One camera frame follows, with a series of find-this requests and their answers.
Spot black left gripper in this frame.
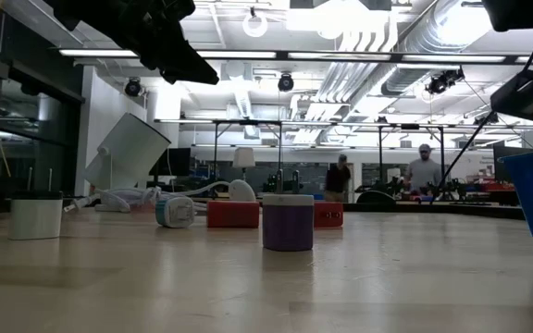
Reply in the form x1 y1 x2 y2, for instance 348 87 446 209
62 0 220 85

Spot black round ceiling camera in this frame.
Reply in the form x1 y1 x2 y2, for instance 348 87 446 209
277 72 295 93
124 77 143 98

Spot long ceiling light bar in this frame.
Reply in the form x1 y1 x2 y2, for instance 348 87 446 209
57 47 533 65

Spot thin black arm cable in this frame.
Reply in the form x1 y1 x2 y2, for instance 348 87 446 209
431 34 533 204

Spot black ceiling spotlight cluster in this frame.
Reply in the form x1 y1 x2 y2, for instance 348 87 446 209
426 68 465 96

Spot white oval cable adapter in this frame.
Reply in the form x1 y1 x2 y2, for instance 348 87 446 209
228 179 257 204

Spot black computer monitor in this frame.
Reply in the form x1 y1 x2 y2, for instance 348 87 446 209
148 147 192 177

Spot red charger block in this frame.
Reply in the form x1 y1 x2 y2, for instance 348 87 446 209
313 202 345 228
206 200 262 229

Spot white ring ceiling light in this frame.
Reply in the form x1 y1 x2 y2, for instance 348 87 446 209
242 6 269 39

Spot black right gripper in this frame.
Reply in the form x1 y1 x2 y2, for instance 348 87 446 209
490 48 533 124

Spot red storage bin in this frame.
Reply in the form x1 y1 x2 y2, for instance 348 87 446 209
478 181 512 193

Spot white power cable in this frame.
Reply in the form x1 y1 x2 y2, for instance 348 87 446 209
64 179 233 215

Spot white charger with black top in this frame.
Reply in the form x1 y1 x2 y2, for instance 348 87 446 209
8 168 64 241

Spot black aluminium table frame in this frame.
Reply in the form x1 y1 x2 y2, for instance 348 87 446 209
342 202 525 221

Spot purple charger with white top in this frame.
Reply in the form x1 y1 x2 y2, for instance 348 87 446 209
261 169 316 253

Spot silver spiral ventilation duct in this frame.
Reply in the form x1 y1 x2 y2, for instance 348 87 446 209
379 0 494 96

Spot person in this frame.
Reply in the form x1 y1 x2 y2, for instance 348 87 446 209
324 154 353 203
403 142 443 195

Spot teal and white charger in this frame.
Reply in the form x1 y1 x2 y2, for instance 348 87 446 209
155 195 197 229

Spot black metal rig frame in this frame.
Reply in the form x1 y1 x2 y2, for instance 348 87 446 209
210 118 286 195
377 122 446 195

